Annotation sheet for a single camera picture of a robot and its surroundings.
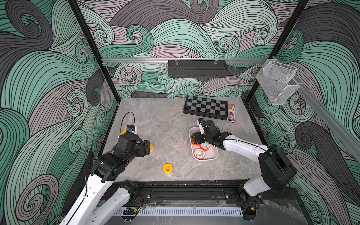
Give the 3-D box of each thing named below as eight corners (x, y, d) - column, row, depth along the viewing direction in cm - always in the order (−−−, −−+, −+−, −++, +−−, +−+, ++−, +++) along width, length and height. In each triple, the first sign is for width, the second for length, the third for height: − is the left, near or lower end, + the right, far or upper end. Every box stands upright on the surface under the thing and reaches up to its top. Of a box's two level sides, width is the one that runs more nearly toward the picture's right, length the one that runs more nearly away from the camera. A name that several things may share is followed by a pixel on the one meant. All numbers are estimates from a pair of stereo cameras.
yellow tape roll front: (162, 173, 83) (162, 172, 81) (163, 164, 87) (163, 163, 85) (172, 173, 83) (172, 172, 81) (172, 164, 87) (172, 163, 85)
